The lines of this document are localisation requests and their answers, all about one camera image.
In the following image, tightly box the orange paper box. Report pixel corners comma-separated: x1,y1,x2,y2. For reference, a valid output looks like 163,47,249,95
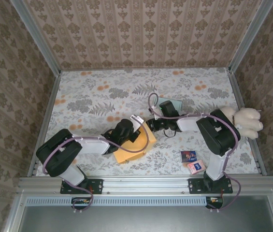
113,120,158,165

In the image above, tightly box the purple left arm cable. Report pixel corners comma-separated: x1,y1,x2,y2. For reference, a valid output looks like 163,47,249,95
42,117,151,215

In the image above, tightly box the black connector board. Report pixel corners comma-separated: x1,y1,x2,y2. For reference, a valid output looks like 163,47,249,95
205,196,224,210
71,197,91,210

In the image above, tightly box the white slotted cable duct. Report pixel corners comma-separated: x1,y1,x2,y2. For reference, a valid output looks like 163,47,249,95
25,196,206,206

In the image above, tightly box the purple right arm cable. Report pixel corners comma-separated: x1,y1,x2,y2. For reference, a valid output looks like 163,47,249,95
148,93,242,213

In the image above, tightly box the aluminium table side rail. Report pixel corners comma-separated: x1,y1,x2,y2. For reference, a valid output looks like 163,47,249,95
228,70,268,176
29,72,61,177

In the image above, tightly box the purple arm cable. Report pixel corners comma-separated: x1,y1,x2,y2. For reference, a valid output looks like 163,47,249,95
148,93,242,213
42,117,151,215

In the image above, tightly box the grey metal sheet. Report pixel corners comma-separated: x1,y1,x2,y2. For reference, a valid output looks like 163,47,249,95
17,195,273,232

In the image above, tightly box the dark blue small packet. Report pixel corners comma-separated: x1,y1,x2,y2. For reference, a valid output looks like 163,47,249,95
179,150,198,163

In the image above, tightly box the floral patterned table cover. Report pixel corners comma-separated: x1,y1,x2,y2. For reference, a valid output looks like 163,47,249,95
36,67,259,176

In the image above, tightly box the light blue paper box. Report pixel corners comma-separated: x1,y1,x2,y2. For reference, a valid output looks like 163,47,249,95
159,97,183,116

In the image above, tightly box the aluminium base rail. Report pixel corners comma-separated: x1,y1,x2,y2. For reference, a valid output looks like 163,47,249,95
17,175,273,195

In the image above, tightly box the aluminium frame post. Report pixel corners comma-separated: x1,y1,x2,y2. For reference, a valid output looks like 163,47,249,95
10,0,62,76
228,0,273,73

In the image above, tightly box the pink small packet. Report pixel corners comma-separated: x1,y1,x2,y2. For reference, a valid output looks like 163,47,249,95
187,159,206,174

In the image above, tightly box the white plush toy dog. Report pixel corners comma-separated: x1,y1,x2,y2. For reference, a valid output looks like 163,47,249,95
219,106,264,140

